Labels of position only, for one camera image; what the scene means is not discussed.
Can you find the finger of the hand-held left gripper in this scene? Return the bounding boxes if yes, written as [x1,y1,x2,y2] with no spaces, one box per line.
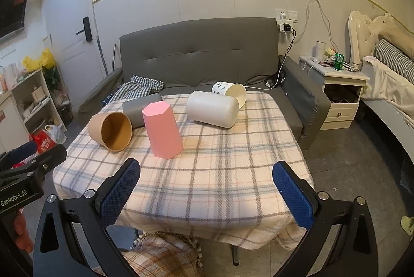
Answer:
[0,140,38,169]
[19,144,67,180]

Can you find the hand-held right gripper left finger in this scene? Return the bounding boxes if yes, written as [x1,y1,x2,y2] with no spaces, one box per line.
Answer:
[32,158,141,277]

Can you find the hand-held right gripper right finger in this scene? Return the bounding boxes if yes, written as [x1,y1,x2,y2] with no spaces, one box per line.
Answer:
[272,161,379,277]

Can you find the brown paper cup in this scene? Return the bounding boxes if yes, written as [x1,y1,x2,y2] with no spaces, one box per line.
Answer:
[88,111,133,153]

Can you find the pink hexagonal cup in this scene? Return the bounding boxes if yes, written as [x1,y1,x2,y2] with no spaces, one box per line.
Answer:
[142,101,184,158]

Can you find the grey cup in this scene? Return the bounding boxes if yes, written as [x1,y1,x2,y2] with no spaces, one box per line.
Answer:
[122,93,163,129]

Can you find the white printed paper cup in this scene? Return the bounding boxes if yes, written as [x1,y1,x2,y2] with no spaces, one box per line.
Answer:
[212,81,247,109]

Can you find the white plastic cup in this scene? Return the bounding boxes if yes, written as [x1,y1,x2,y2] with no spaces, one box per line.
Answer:
[186,90,239,129]

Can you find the red bag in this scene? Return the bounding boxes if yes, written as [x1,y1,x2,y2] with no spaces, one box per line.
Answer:
[30,130,58,154]

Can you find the white plastic bag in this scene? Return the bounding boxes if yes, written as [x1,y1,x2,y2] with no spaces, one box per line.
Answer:
[43,124,67,145]

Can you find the orange soft toy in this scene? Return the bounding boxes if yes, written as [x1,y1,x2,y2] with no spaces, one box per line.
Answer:
[13,210,34,253]

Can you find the white shelf unit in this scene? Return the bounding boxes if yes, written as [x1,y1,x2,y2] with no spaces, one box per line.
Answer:
[0,68,67,155]

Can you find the orange plaid fringed cloth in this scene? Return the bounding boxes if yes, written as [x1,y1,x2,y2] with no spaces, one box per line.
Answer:
[120,233,203,277]

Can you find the plaid blanket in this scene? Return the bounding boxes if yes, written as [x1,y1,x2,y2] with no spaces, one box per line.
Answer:
[52,92,315,251]

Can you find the yellow plastic bag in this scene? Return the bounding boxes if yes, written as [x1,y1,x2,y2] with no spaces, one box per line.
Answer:
[22,48,56,72]

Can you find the checked cloth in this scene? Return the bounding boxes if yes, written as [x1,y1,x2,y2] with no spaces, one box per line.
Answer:
[112,75,165,101]

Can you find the broom stick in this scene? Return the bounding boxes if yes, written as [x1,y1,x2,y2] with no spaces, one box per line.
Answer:
[95,36,109,75]

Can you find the yellow-green slipper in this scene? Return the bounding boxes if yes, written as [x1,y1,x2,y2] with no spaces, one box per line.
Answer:
[401,215,414,235]

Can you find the white nightstand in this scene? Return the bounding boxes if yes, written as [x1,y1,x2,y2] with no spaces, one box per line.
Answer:
[298,55,370,131]

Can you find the pale pink bedsheet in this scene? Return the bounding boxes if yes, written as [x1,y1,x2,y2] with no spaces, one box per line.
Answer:
[360,56,414,129]

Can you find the grey sofa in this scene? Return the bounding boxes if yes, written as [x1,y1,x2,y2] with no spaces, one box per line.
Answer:
[78,17,332,151]

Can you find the black plug charger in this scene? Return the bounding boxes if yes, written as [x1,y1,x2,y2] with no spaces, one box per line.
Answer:
[276,14,292,34]

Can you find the checked pillow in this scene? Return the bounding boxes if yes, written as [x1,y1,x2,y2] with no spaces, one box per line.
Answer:
[375,38,414,83]

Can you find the cream bed headboard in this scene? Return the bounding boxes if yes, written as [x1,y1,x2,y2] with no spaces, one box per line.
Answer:
[348,11,414,70]

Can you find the beige pillow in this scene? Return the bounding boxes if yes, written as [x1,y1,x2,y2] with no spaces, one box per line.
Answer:
[378,28,414,54]

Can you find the grey bed frame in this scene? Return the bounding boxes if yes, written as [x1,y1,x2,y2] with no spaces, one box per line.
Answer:
[360,96,414,167]

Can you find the black door lock handle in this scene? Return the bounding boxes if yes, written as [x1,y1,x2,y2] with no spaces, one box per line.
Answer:
[76,16,92,43]

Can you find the black wall appliance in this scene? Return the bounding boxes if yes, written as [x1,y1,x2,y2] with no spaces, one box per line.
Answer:
[0,0,33,41]

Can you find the black cable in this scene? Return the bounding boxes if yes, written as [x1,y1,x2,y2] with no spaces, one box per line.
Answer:
[246,28,296,90]

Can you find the white cable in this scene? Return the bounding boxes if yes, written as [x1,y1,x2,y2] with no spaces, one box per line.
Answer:
[303,0,340,54]

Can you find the white wall socket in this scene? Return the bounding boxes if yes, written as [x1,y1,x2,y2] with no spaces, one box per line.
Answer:
[276,9,299,22]

